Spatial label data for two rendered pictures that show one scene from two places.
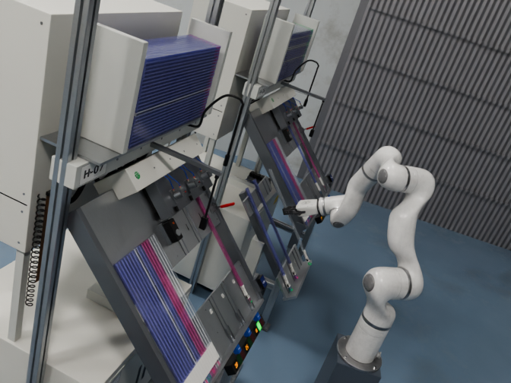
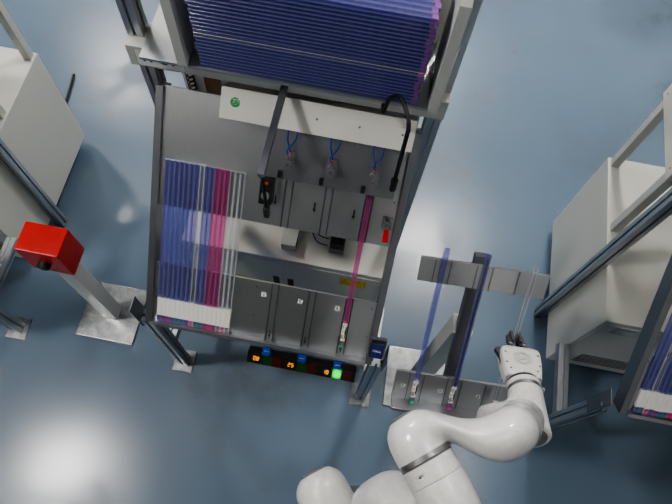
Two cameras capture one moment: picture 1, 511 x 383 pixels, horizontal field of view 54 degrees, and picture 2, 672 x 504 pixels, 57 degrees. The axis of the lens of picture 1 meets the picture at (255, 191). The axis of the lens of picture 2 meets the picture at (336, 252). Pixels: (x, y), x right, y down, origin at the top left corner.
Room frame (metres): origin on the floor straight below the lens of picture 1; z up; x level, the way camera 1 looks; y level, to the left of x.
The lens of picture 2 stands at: (1.56, -0.57, 2.55)
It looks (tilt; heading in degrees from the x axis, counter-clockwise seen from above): 67 degrees down; 82
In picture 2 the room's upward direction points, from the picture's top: 7 degrees clockwise
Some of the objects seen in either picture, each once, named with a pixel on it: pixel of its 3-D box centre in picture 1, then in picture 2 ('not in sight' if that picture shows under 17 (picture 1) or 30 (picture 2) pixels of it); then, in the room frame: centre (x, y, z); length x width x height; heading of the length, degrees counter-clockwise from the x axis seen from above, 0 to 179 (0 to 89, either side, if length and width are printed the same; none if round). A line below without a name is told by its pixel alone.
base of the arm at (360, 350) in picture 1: (367, 337); not in sight; (1.63, -0.60, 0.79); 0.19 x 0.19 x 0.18
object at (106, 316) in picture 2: not in sight; (83, 281); (0.76, 0.22, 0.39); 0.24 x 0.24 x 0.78; 78
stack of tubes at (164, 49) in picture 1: (163, 85); (313, 22); (1.59, 0.39, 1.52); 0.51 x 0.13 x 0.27; 168
